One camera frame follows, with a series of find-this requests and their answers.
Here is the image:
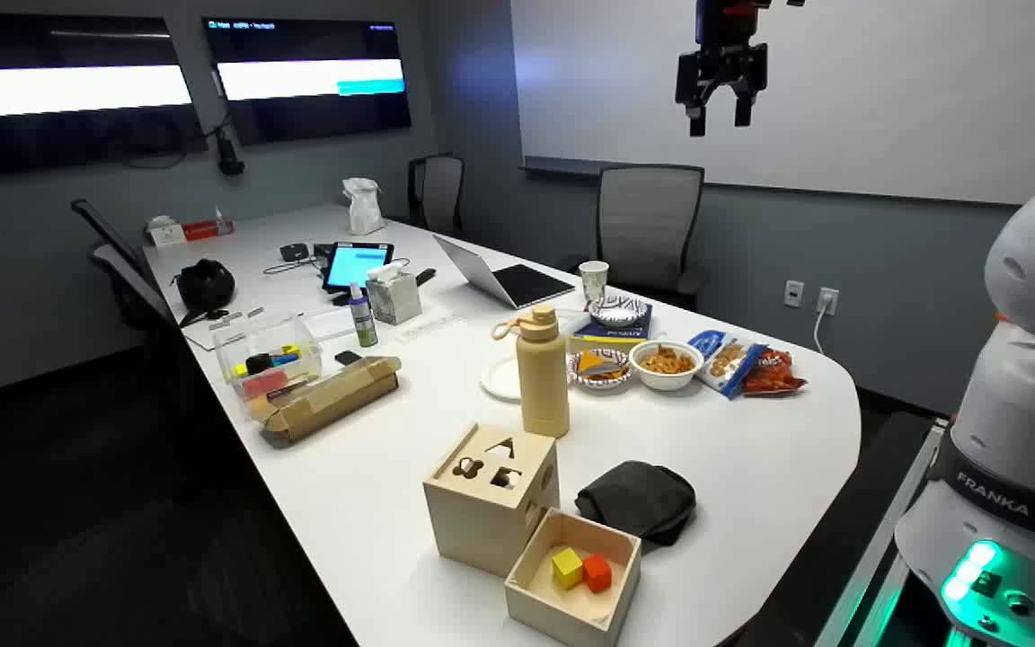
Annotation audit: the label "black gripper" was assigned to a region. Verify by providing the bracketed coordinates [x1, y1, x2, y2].
[674, 40, 773, 139]

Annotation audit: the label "tan brown bottle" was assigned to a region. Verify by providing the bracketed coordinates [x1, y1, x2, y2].
[490, 303, 574, 441]

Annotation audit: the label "grey office chair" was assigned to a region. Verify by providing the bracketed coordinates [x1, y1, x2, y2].
[402, 152, 466, 237]
[592, 162, 708, 309]

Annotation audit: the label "whiteboard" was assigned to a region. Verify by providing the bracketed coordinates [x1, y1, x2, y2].
[506, 0, 1035, 211]

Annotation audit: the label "white cup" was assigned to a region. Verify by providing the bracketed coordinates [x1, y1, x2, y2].
[574, 255, 614, 314]

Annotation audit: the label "clear glass bowl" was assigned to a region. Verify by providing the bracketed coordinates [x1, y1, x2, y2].
[587, 296, 656, 335]

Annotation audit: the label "blue yellow book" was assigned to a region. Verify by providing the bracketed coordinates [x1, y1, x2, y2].
[573, 303, 657, 356]

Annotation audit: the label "blue white snack bag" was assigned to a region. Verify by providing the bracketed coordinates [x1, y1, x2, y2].
[686, 327, 773, 403]

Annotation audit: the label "white bowl with snacks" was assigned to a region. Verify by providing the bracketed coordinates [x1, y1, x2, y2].
[626, 335, 708, 394]

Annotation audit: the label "open grey laptop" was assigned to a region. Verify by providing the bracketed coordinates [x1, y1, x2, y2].
[433, 230, 578, 314]

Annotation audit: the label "red chips bag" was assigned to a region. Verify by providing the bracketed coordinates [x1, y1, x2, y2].
[739, 345, 808, 403]

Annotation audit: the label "blue patterned plate with chips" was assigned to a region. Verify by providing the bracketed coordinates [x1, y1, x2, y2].
[568, 345, 640, 394]

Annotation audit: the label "white paper plate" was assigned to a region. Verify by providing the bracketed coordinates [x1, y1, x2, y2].
[474, 354, 529, 405]

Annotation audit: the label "white jug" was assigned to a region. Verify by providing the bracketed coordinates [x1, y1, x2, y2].
[337, 173, 389, 242]

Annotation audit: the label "white tissue box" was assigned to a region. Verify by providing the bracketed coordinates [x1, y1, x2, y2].
[365, 263, 427, 327]

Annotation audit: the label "tablet with lit screen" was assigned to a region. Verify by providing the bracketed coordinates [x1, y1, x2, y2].
[320, 237, 400, 296]

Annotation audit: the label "folded black cloth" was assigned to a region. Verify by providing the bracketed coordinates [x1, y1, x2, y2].
[573, 457, 700, 555]

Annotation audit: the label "wooden shape sorter box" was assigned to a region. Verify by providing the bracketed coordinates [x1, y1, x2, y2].
[420, 420, 563, 579]

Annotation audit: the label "orange wooden block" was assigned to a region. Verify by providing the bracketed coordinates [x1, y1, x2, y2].
[578, 550, 617, 597]

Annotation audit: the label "yellow wooden block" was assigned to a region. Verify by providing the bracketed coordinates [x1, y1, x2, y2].
[545, 542, 590, 592]

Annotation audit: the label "open wooden tray box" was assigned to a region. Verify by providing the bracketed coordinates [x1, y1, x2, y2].
[500, 505, 647, 647]

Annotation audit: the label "clear plastic container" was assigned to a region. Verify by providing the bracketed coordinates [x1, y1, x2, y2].
[211, 314, 327, 405]

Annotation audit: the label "small red box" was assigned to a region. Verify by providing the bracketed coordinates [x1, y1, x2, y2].
[179, 216, 239, 246]

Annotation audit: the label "white paper sheets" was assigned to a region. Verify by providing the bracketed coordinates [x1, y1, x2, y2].
[182, 303, 272, 356]

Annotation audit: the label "black pouch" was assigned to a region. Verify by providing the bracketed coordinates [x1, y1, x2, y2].
[172, 255, 240, 325]

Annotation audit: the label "small white box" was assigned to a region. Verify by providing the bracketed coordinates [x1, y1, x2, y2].
[145, 211, 191, 252]

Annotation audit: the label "black office chair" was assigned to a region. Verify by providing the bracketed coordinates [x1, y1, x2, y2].
[70, 193, 178, 338]

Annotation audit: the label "white power cable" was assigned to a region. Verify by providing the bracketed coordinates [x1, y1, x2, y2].
[808, 303, 840, 360]

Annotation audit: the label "wall monitor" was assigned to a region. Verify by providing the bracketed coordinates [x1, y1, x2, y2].
[0, 11, 205, 188]
[200, 16, 418, 146]

